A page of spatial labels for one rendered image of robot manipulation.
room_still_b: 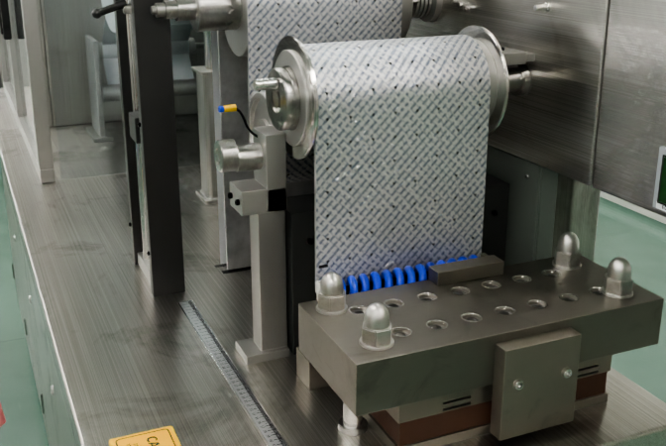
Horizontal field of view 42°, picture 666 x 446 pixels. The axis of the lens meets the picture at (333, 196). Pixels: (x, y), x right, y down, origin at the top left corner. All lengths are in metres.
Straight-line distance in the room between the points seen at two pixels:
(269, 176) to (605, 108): 0.41
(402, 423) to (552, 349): 0.18
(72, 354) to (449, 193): 0.54
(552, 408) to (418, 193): 0.30
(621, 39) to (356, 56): 0.30
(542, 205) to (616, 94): 0.23
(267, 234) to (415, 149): 0.22
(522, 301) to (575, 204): 0.40
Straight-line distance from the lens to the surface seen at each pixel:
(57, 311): 1.36
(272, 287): 1.13
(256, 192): 1.07
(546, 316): 1.01
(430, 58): 1.07
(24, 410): 2.93
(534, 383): 0.99
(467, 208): 1.13
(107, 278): 1.46
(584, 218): 1.43
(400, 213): 1.08
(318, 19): 1.24
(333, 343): 0.93
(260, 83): 1.02
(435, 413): 0.98
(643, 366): 3.20
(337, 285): 0.98
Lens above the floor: 1.46
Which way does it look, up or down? 18 degrees down
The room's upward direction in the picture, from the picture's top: straight up
